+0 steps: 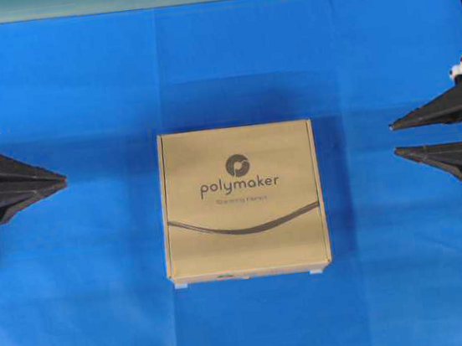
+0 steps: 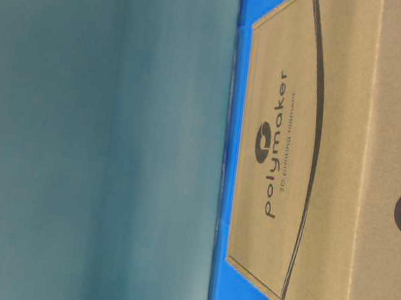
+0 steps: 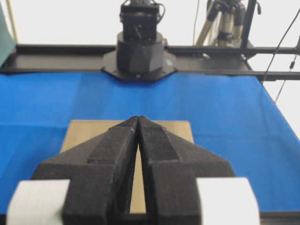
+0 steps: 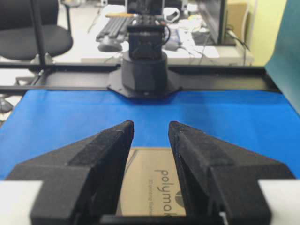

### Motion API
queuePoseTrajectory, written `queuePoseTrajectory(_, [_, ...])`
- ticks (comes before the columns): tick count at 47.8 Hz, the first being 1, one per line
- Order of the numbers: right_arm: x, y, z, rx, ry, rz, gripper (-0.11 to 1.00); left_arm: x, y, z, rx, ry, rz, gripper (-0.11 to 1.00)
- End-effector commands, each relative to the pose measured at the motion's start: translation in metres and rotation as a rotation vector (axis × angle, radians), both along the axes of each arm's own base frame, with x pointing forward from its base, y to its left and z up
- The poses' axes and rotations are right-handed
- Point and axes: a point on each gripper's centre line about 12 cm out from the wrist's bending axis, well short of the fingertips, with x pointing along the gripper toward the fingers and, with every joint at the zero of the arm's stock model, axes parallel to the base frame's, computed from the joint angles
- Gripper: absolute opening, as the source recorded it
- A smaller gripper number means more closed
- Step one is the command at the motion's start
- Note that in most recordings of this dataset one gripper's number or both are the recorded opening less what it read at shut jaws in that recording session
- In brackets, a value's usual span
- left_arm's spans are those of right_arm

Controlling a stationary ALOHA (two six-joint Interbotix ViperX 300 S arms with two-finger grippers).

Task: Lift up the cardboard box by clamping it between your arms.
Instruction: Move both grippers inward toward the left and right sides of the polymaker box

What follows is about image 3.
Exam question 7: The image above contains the thin black hanging cable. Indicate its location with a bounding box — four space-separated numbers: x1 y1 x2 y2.
261 0 300 104

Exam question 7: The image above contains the black table frame rail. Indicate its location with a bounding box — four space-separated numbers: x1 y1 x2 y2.
0 45 300 82

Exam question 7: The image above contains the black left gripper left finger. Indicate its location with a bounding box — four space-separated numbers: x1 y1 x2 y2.
31 116 138 225

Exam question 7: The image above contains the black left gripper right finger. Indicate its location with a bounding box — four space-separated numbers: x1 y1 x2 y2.
138 116 235 225

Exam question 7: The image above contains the beige camera tripod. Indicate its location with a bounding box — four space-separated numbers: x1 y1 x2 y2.
194 0 246 47

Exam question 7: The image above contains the blue table cloth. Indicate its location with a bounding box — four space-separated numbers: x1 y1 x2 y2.
0 73 300 213

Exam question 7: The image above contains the green curtain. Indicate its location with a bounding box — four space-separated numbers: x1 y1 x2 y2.
0 0 18 67

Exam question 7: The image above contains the brown polymaker cardboard box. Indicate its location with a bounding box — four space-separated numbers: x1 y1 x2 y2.
60 120 194 214

